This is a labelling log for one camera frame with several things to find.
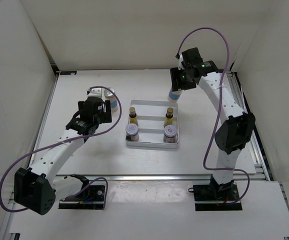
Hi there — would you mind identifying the short spice jar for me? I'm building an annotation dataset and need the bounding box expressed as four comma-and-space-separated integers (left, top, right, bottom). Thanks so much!
163, 124, 178, 144
125, 123, 139, 142

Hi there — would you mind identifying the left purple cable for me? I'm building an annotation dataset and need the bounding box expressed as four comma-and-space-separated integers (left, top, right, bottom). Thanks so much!
0, 86, 123, 213

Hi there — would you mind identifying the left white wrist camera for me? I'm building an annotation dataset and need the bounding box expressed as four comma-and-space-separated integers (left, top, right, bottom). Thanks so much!
86, 87, 103, 99

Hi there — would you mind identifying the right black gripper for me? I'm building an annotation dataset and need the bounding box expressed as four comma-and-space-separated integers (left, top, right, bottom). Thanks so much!
170, 66, 197, 93

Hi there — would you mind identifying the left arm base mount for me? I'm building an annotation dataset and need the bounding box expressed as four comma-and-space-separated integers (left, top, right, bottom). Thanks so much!
58, 174, 109, 210

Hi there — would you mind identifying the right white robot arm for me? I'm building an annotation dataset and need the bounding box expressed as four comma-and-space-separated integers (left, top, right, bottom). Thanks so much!
168, 47, 256, 200

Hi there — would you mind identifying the tall white shaker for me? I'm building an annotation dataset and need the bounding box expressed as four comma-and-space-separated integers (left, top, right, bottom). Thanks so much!
103, 87, 119, 113
167, 89, 183, 103

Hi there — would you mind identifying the yellow label bottle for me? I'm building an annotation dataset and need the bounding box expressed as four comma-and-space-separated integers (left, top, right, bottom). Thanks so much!
163, 107, 174, 128
129, 107, 139, 126

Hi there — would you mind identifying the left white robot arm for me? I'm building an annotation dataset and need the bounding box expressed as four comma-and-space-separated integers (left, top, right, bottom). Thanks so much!
14, 96, 112, 215

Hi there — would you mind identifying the purple cable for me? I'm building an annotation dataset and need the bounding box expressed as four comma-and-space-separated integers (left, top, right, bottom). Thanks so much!
175, 27, 250, 205
0, 86, 123, 213

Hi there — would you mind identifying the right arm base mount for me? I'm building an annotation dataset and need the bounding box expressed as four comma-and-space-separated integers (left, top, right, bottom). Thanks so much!
188, 184, 243, 212

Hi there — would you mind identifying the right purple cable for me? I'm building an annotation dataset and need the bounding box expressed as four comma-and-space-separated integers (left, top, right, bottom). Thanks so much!
175, 27, 250, 205

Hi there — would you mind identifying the white divided organizer tray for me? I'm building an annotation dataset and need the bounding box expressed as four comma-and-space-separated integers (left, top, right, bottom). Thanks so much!
125, 99, 180, 149

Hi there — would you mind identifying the aluminium front rail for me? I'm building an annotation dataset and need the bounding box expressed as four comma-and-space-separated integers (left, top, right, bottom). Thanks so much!
54, 173, 214, 181

